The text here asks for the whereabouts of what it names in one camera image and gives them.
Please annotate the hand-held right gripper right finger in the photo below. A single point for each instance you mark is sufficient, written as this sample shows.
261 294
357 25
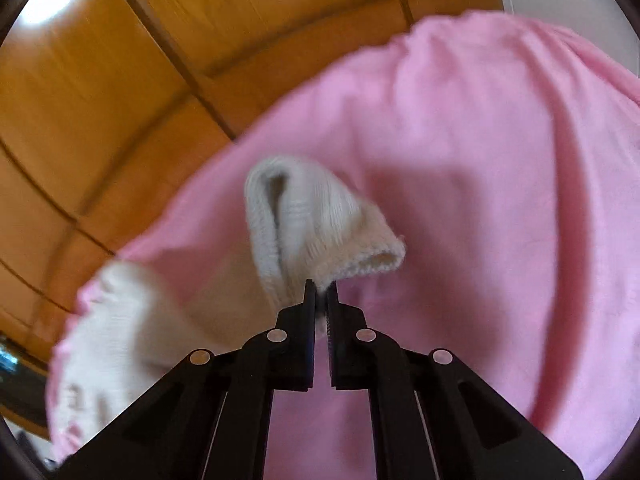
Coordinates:
332 355

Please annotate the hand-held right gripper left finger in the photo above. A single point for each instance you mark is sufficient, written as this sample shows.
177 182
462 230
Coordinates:
310 355

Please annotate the white knit sweater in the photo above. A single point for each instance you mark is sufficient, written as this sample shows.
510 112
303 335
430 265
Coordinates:
320 220

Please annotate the pink bed sheet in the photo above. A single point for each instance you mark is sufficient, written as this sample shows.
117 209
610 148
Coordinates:
475 185

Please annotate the wooden panelled wardrobe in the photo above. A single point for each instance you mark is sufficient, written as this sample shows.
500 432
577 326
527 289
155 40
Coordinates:
150 85

